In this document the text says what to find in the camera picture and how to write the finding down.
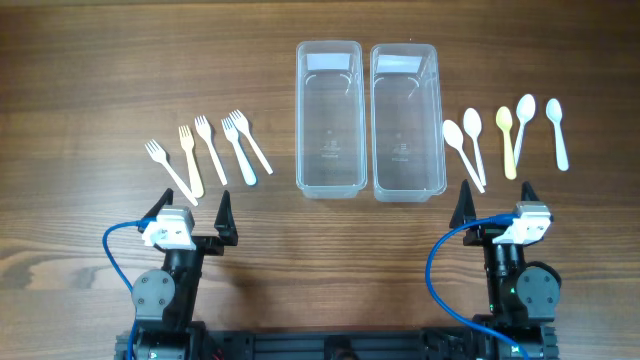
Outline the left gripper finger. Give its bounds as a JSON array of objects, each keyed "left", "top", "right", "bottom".
[
  {"left": 143, "top": 188, "right": 174, "bottom": 219},
  {"left": 214, "top": 190, "right": 238, "bottom": 246}
]

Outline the yellow plastic spoon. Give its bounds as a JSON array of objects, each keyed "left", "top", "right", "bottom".
[{"left": 496, "top": 106, "right": 517, "bottom": 180}]

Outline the white spoon container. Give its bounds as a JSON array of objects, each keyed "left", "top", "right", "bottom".
[{"left": 442, "top": 120, "right": 485, "bottom": 193}]

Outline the white plastic fork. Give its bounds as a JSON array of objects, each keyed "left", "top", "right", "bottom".
[
  {"left": 194, "top": 115, "right": 228, "bottom": 186},
  {"left": 145, "top": 139, "right": 198, "bottom": 206},
  {"left": 230, "top": 110, "right": 274, "bottom": 175}
]

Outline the light blue plastic spoon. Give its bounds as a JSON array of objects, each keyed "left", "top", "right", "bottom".
[{"left": 546, "top": 98, "right": 569, "bottom": 171}]

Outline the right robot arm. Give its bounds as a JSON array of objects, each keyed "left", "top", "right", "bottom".
[{"left": 445, "top": 182, "right": 562, "bottom": 359}]

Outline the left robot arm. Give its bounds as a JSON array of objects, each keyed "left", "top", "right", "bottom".
[{"left": 124, "top": 189, "right": 238, "bottom": 359}]

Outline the right clear plastic container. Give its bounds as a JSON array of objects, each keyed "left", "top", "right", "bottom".
[{"left": 370, "top": 43, "right": 447, "bottom": 202}]

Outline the clear plastic container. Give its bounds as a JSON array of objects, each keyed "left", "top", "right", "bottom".
[
  {"left": 296, "top": 40, "right": 367, "bottom": 199},
  {"left": 370, "top": 43, "right": 447, "bottom": 202}
]

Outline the left clear plastic container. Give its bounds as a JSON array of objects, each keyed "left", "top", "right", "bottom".
[{"left": 296, "top": 40, "right": 367, "bottom": 199}]

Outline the yellow plastic fork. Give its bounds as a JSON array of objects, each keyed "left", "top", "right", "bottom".
[{"left": 178, "top": 125, "right": 204, "bottom": 198}]

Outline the light blue plastic fork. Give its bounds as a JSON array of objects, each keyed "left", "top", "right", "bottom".
[{"left": 221, "top": 118, "right": 257, "bottom": 186}]

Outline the right blue cable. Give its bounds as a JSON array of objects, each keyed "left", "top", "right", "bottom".
[{"left": 424, "top": 213, "right": 531, "bottom": 360}]

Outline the blue cable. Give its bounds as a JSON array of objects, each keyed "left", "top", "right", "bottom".
[
  {"left": 424, "top": 213, "right": 531, "bottom": 360},
  {"left": 102, "top": 218, "right": 156, "bottom": 360}
]

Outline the left blue cable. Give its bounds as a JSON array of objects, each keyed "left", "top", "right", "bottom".
[{"left": 102, "top": 218, "right": 156, "bottom": 360}]

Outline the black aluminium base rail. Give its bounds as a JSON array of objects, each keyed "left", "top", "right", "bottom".
[{"left": 134, "top": 327, "right": 560, "bottom": 360}]

